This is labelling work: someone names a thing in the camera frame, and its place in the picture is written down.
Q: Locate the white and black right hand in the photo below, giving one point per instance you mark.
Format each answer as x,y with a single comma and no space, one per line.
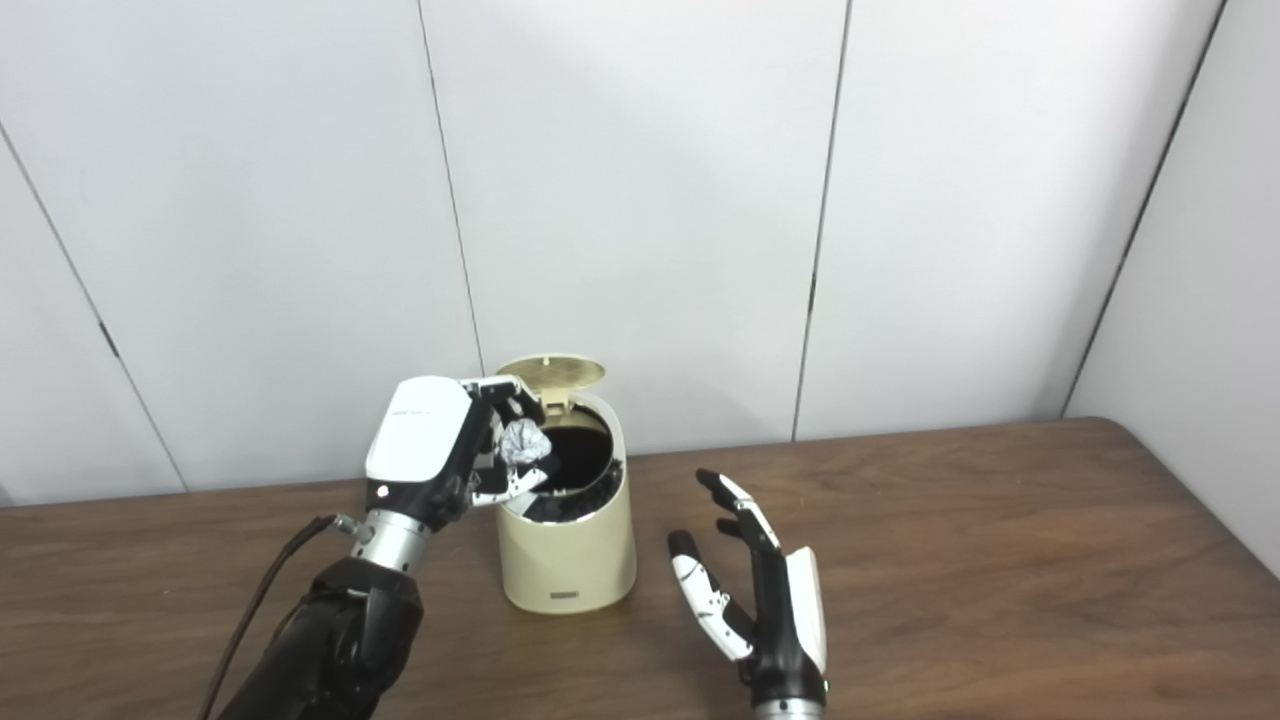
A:
780,640

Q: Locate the white and black left hand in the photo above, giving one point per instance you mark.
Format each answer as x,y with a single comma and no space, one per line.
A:
420,430

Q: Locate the white paper ball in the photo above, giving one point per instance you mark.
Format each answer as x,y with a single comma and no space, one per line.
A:
523,443

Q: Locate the cream-colored round bin lid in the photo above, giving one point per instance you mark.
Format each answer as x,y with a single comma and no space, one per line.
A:
555,372

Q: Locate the black bin liner bag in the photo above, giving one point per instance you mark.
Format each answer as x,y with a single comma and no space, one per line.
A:
580,460

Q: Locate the cream-colored bin body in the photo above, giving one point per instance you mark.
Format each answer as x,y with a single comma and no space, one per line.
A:
565,555

